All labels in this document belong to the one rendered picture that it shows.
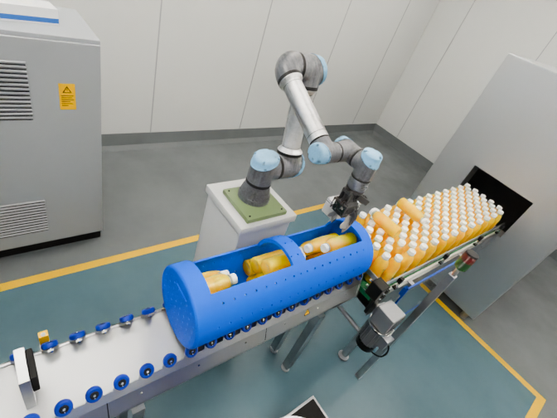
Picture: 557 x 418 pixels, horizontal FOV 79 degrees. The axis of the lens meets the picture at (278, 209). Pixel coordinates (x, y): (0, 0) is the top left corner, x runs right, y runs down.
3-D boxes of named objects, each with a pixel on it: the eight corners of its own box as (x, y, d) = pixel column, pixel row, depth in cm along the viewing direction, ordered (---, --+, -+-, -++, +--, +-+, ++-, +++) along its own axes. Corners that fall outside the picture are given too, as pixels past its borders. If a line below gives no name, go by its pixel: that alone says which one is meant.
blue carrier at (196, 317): (157, 298, 128) (166, 247, 111) (320, 245, 181) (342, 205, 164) (188, 366, 113) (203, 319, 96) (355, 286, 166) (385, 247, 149)
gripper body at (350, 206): (328, 207, 134) (340, 182, 127) (342, 203, 139) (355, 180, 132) (341, 220, 130) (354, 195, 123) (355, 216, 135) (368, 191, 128)
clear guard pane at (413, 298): (365, 337, 205) (407, 289, 177) (431, 296, 253) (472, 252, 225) (366, 338, 205) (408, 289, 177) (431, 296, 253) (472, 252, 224)
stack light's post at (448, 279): (354, 374, 236) (448, 273, 171) (357, 371, 238) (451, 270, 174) (358, 379, 234) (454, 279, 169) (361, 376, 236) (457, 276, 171)
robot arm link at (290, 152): (263, 173, 160) (287, 47, 134) (288, 170, 169) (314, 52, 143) (278, 184, 152) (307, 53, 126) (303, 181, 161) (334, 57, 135)
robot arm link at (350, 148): (329, 134, 124) (350, 150, 118) (349, 133, 131) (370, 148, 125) (322, 153, 129) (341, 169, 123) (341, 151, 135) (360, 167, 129)
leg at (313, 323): (279, 366, 224) (313, 311, 187) (286, 362, 228) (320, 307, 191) (283, 373, 221) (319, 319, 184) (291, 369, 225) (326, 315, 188)
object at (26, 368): (21, 377, 98) (12, 350, 89) (37, 371, 101) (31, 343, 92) (26, 410, 93) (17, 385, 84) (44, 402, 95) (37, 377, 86)
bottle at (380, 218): (401, 228, 176) (375, 206, 186) (391, 237, 177) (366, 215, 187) (404, 230, 182) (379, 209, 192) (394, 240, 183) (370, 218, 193)
